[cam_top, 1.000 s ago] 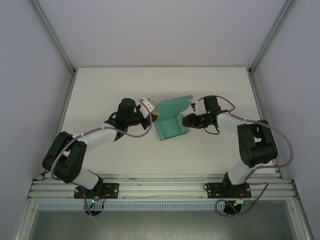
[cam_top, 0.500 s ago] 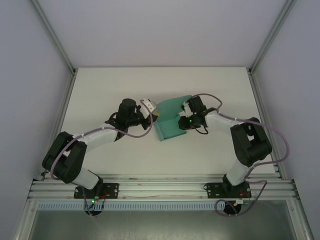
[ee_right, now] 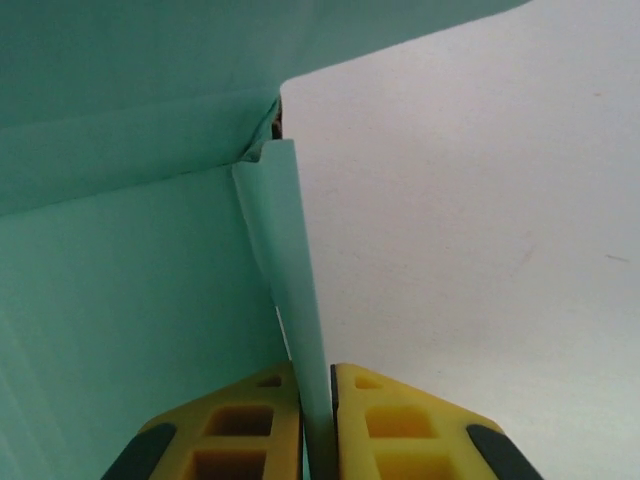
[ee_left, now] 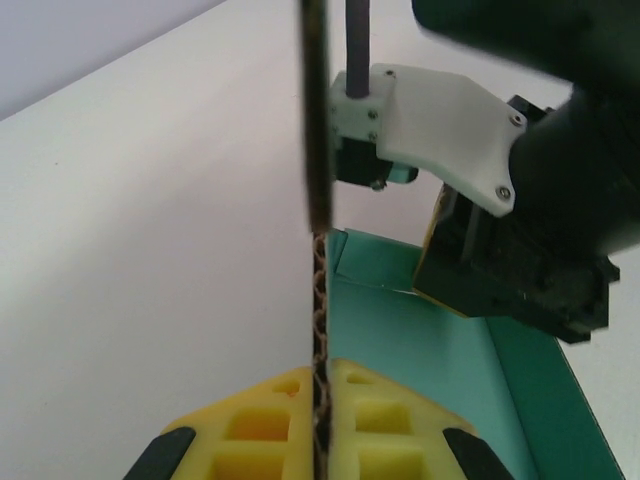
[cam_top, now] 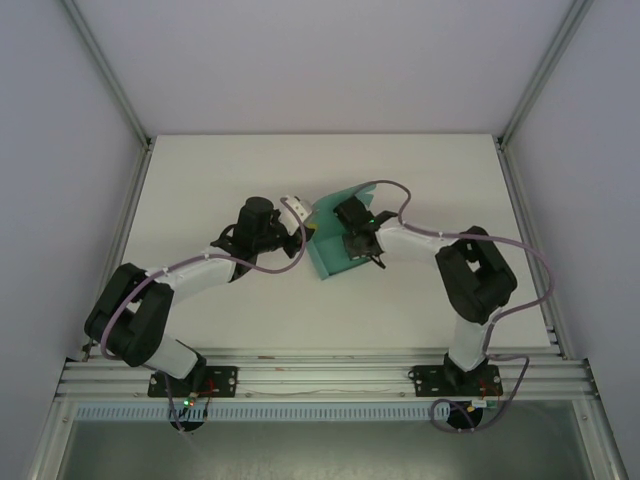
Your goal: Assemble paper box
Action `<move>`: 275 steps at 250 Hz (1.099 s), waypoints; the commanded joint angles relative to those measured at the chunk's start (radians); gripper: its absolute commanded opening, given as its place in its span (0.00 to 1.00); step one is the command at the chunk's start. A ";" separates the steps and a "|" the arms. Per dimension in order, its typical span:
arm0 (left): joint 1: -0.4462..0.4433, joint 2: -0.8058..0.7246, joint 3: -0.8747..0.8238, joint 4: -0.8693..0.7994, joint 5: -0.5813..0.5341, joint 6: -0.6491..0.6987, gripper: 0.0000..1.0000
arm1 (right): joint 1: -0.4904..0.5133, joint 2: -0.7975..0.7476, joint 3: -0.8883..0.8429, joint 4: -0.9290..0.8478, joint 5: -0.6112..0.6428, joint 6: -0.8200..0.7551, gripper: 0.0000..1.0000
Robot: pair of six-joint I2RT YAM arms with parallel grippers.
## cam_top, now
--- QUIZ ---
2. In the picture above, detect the aluminium side rail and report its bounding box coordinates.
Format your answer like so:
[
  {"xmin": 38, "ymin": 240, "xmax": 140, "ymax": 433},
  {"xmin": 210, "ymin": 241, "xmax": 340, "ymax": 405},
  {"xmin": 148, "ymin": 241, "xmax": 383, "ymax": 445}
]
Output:
[
  {"xmin": 79, "ymin": 137, "xmax": 154, "ymax": 362},
  {"xmin": 495, "ymin": 137, "xmax": 569, "ymax": 360}
]

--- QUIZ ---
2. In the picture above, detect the aluminium lower frame strut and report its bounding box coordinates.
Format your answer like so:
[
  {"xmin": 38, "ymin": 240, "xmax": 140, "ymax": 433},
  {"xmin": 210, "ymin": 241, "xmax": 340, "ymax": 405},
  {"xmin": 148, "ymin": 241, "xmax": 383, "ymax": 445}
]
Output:
[
  {"xmin": 573, "ymin": 397, "xmax": 630, "ymax": 480},
  {"xmin": 26, "ymin": 397, "xmax": 77, "ymax": 480}
]

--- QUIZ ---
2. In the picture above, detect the black round cable grommet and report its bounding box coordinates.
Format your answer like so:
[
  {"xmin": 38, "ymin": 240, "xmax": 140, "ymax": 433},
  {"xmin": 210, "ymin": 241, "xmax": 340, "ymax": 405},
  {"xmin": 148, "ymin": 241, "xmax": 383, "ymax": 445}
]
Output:
[
  {"xmin": 169, "ymin": 417, "xmax": 207, "ymax": 434},
  {"xmin": 446, "ymin": 402, "xmax": 487, "ymax": 433}
]

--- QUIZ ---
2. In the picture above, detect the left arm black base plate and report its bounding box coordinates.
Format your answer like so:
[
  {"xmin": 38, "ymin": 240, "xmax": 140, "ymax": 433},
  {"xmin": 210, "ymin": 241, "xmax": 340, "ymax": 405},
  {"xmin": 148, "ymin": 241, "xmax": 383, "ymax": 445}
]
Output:
[{"xmin": 146, "ymin": 365, "xmax": 239, "ymax": 399}]

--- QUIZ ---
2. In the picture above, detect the grey sheet metal panel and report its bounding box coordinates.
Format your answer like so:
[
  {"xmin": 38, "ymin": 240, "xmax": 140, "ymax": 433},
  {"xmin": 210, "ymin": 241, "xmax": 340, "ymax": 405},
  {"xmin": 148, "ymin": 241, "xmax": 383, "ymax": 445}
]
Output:
[{"xmin": 53, "ymin": 419, "xmax": 605, "ymax": 480}]

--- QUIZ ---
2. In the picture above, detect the aluminium frame post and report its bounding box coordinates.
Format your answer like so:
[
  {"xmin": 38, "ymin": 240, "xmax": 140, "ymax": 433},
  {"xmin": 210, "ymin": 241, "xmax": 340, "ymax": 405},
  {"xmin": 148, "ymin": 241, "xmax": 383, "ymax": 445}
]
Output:
[
  {"xmin": 498, "ymin": 0, "xmax": 594, "ymax": 147},
  {"xmin": 63, "ymin": 0, "xmax": 152, "ymax": 147}
]

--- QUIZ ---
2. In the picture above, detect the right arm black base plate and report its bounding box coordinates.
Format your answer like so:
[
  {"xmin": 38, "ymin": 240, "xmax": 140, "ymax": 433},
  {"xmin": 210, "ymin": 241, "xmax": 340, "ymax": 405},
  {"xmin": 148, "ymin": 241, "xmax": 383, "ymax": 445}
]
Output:
[{"xmin": 406, "ymin": 364, "xmax": 503, "ymax": 399}]

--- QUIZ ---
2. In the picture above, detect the teal corrugated paper box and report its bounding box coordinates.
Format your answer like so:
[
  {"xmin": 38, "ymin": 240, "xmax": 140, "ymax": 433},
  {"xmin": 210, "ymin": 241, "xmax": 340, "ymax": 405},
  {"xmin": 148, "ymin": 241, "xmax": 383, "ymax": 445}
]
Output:
[{"xmin": 305, "ymin": 181, "xmax": 380, "ymax": 283}]

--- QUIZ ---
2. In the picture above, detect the grey slotted cable duct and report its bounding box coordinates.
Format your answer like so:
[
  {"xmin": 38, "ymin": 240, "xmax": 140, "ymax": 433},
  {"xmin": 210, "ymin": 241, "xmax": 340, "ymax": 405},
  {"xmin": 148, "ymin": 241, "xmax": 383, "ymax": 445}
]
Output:
[{"xmin": 74, "ymin": 405, "xmax": 451, "ymax": 422}]

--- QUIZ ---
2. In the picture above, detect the thin white wire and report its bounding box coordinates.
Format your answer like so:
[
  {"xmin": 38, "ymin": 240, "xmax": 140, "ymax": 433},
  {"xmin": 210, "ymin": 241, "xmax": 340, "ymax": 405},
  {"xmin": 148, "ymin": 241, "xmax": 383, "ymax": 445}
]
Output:
[{"xmin": 242, "ymin": 386, "xmax": 407, "ymax": 398}]

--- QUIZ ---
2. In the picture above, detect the aluminium mounting rail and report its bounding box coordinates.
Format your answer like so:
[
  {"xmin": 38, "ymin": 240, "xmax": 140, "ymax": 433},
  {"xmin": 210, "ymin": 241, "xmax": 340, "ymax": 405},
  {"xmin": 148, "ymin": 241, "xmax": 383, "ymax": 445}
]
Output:
[{"xmin": 54, "ymin": 351, "xmax": 600, "ymax": 402}]

